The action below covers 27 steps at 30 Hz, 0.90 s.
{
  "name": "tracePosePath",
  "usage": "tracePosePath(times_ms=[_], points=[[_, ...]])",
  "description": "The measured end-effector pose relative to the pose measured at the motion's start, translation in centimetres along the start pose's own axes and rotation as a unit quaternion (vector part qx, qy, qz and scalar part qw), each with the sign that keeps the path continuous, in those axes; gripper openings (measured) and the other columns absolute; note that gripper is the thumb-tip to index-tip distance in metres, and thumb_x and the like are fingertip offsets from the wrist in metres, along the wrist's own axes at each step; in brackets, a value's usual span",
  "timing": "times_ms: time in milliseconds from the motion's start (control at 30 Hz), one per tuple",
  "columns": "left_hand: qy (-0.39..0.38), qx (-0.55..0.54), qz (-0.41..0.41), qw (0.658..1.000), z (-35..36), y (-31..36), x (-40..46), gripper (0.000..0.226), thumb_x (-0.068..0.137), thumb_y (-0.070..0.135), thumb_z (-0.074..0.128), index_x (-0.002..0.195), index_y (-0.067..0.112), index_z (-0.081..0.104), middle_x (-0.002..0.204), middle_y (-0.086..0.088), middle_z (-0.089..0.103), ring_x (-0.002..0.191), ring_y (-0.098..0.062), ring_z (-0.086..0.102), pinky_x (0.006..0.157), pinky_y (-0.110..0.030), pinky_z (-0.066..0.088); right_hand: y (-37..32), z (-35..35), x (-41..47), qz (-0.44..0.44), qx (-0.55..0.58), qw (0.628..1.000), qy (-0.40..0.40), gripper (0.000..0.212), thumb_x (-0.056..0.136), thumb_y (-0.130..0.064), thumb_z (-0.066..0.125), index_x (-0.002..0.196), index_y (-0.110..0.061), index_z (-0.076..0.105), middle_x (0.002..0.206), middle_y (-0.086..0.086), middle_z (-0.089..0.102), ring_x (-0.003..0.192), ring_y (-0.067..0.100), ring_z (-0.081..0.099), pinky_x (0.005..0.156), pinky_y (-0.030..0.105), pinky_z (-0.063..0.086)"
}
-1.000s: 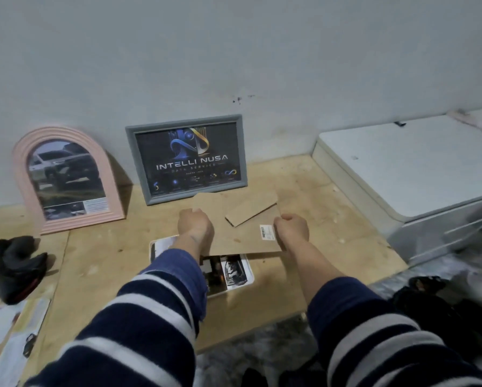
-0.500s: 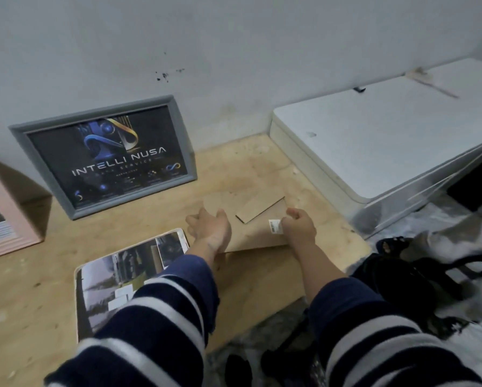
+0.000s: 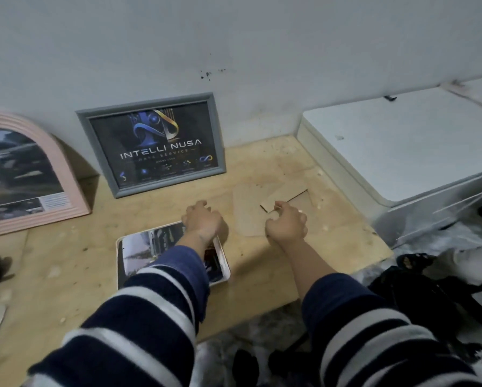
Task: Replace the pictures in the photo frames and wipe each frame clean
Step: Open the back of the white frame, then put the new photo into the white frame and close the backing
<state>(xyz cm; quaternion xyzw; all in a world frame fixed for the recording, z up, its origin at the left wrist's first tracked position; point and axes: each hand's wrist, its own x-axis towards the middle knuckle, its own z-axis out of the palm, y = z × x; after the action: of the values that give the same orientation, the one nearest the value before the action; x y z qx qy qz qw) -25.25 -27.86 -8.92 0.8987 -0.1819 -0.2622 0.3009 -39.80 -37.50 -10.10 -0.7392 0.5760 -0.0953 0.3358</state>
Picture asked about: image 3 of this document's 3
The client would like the black stool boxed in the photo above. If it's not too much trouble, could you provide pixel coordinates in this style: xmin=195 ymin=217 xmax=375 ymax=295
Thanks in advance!
xmin=268 ymin=334 xmax=318 ymax=387

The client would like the pink arched photo frame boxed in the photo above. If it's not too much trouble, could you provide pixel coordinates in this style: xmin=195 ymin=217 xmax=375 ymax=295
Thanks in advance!
xmin=0 ymin=112 xmax=92 ymax=237

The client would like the small brown stand backing board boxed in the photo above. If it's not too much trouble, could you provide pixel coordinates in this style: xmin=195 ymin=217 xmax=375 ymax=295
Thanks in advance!
xmin=232 ymin=183 xmax=318 ymax=238

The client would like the person's right hand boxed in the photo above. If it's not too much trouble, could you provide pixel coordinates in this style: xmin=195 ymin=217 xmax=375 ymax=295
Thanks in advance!
xmin=265 ymin=201 xmax=308 ymax=246

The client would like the black bag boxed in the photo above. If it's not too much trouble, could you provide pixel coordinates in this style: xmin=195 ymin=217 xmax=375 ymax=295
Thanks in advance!
xmin=368 ymin=266 xmax=482 ymax=339

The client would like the grey rectangular photo frame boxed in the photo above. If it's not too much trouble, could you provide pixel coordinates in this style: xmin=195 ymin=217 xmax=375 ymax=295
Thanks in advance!
xmin=75 ymin=92 xmax=227 ymax=199

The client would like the double-sided arched brochure picture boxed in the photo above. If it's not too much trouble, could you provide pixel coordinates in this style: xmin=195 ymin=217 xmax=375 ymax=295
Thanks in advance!
xmin=0 ymin=128 xmax=72 ymax=221

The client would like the pale folded sheet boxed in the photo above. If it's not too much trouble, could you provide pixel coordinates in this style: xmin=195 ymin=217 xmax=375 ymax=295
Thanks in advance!
xmin=442 ymin=80 xmax=482 ymax=113

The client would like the person's right forearm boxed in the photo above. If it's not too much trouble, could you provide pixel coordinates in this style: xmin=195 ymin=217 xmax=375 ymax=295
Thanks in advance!
xmin=279 ymin=237 xmax=482 ymax=387

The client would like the white cabinet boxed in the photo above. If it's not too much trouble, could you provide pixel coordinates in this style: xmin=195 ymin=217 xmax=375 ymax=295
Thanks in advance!
xmin=296 ymin=74 xmax=482 ymax=248

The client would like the person's left hand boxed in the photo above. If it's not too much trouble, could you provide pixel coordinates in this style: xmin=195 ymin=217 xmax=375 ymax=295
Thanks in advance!
xmin=181 ymin=200 xmax=229 ymax=248

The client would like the white rectangular photo frame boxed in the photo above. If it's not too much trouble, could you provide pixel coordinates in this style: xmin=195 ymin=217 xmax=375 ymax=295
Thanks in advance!
xmin=116 ymin=220 xmax=231 ymax=291

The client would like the person's left forearm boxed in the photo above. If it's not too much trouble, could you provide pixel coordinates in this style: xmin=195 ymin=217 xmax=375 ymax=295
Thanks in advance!
xmin=23 ymin=233 xmax=211 ymax=387

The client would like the person's black shoe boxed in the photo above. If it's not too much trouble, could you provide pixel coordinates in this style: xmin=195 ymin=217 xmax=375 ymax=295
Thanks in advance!
xmin=232 ymin=349 xmax=260 ymax=387
xmin=396 ymin=253 xmax=437 ymax=271

